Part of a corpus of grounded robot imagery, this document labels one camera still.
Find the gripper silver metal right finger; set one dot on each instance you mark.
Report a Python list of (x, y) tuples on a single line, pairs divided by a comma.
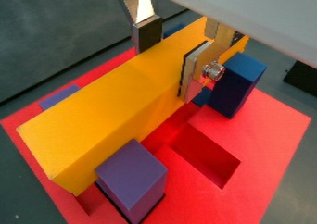
[(201, 64)]

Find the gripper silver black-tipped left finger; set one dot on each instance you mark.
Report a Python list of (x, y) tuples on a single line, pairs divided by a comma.
[(145, 23)]

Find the yellow long block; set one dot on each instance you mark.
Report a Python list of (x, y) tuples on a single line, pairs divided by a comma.
[(150, 73)]

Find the red board base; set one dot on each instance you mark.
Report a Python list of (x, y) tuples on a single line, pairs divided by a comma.
[(225, 162)]

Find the dark blue U block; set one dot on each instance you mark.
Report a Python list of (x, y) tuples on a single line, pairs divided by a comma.
[(226, 94)]

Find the black block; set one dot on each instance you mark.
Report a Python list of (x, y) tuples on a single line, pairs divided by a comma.
[(302, 78)]

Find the purple U block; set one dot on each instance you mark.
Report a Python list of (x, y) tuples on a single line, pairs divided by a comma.
[(131, 178)]

